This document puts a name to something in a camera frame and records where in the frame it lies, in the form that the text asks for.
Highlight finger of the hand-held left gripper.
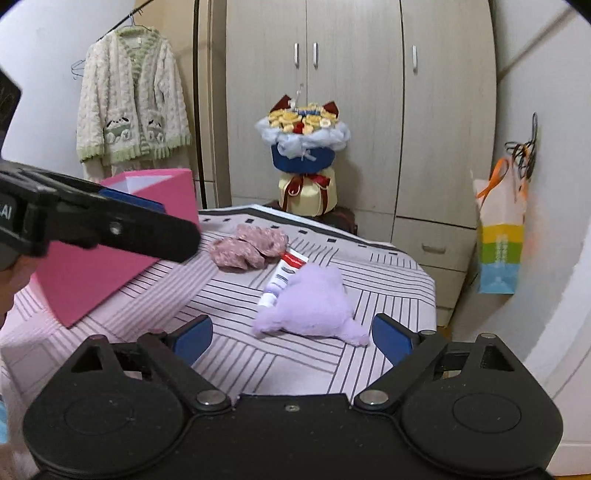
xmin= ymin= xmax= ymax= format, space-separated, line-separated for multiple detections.
xmin=28 ymin=168 xmax=165 ymax=214
xmin=25 ymin=182 xmax=202 ymax=265

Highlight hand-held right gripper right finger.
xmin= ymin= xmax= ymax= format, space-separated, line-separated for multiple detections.
xmin=354 ymin=313 xmax=515 ymax=412

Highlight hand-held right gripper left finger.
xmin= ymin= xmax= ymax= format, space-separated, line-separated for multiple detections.
xmin=69 ymin=315 xmax=232 ymax=412

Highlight pink cardboard box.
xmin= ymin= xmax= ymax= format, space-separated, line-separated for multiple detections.
xmin=30 ymin=168 xmax=202 ymax=329

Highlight purple plush toy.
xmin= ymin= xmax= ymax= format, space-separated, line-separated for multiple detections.
xmin=252 ymin=264 xmax=370 ymax=347

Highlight person's left hand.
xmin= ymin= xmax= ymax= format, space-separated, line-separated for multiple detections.
xmin=0 ymin=256 xmax=40 ymax=319

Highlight dusty pink fuzzy scrunchie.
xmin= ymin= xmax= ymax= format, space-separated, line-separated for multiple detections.
xmin=209 ymin=224 xmax=290 ymax=270

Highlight white toothpaste tube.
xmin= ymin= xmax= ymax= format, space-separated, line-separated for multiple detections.
xmin=257 ymin=247 xmax=308 ymax=309

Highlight black clothes rack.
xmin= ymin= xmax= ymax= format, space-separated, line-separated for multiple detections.
xmin=95 ymin=0 xmax=208 ymax=210

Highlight cream fuzzy cardigan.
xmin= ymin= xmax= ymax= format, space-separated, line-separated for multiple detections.
xmin=76 ymin=27 xmax=192 ymax=183

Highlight dark brown stand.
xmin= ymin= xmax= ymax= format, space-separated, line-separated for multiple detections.
xmin=265 ymin=199 xmax=359 ymax=237

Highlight colourful striped paper gift bag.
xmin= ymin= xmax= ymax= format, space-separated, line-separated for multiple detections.
xmin=472 ymin=156 xmax=528 ymax=295

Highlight flower bouquet with blue wrap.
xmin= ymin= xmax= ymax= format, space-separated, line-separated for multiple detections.
xmin=254 ymin=90 xmax=352 ymax=217

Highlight beige wardrobe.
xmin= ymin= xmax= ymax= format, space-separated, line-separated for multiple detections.
xmin=208 ymin=0 xmax=498 ymax=326

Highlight black hair ties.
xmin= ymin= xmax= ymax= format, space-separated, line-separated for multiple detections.
xmin=504 ymin=112 xmax=539 ymax=179

